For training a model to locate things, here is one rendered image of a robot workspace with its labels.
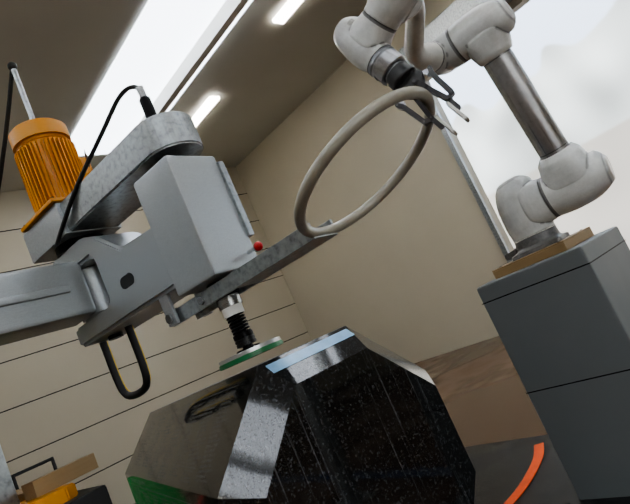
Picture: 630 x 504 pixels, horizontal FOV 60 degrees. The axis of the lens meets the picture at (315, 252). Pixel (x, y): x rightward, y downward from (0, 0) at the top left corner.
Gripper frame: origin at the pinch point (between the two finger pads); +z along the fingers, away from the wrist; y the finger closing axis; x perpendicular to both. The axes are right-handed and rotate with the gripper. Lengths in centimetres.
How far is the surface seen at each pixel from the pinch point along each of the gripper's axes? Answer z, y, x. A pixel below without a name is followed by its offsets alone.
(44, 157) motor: -125, 108, -16
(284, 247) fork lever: -13, 55, -2
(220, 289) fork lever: -23, 83, -9
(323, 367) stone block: 18, 73, -8
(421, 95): -7.2, 1.0, 7.6
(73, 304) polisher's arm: -67, 133, -12
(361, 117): -8.2, 14.0, 22.9
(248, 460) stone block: 25, 95, 15
